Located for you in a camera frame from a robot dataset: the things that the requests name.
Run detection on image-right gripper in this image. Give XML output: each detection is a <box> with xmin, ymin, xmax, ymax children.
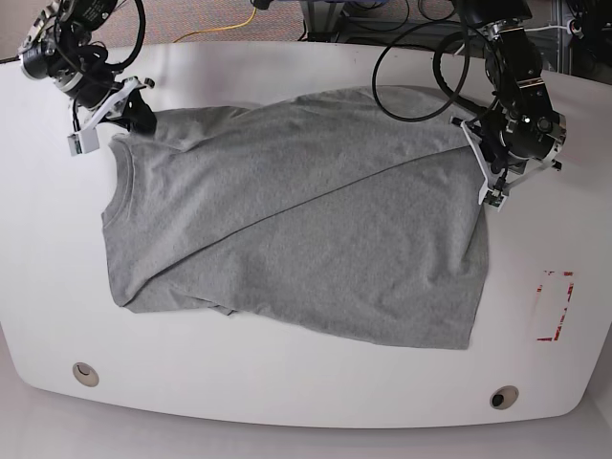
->
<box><xmin>450</xmin><ymin>112</ymin><xmax>567</xmax><ymax>193</ymax></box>

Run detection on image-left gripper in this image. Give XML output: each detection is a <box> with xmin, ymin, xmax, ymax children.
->
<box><xmin>69</xmin><ymin>73</ymin><xmax>157</xmax><ymax>136</ymax></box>

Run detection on grey t-shirt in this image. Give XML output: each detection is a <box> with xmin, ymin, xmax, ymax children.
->
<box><xmin>102</xmin><ymin>87</ymin><xmax>489</xmax><ymax>350</ymax></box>

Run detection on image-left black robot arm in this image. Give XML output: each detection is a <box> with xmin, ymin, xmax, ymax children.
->
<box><xmin>18</xmin><ymin>1</ymin><xmax>146</xmax><ymax>130</ymax></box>

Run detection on red tape rectangle marking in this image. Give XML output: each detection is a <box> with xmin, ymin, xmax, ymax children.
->
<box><xmin>531</xmin><ymin>271</ymin><xmax>575</xmax><ymax>342</ymax></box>

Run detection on right table grommet hole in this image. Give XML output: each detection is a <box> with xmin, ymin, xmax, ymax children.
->
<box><xmin>490</xmin><ymin>385</ymin><xmax>519</xmax><ymax>410</ymax></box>

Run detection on table grommet hole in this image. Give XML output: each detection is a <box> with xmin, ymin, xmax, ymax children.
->
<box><xmin>490</xmin><ymin>385</ymin><xmax>519</xmax><ymax>410</ymax></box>
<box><xmin>73</xmin><ymin>362</ymin><xmax>99</xmax><ymax>387</ymax></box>

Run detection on left table grommet hole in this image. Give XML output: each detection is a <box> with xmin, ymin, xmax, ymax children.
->
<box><xmin>73</xmin><ymin>362</ymin><xmax>99</xmax><ymax>387</ymax></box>

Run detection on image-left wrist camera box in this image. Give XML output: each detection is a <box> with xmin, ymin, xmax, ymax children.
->
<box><xmin>67</xmin><ymin>129</ymin><xmax>99</xmax><ymax>157</ymax></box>

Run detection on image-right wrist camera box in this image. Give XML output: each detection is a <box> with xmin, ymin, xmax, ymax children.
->
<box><xmin>479</xmin><ymin>188</ymin><xmax>508</xmax><ymax>211</ymax></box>

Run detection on yellow cable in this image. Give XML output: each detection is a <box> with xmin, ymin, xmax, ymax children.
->
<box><xmin>172</xmin><ymin>10</ymin><xmax>257</xmax><ymax>44</ymax></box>

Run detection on aluminium frame stand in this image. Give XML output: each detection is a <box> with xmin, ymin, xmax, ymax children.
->
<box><xmin>297</xmin><ymin>1</ymin><xmax>573</xmax><ymax>75</ymax></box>

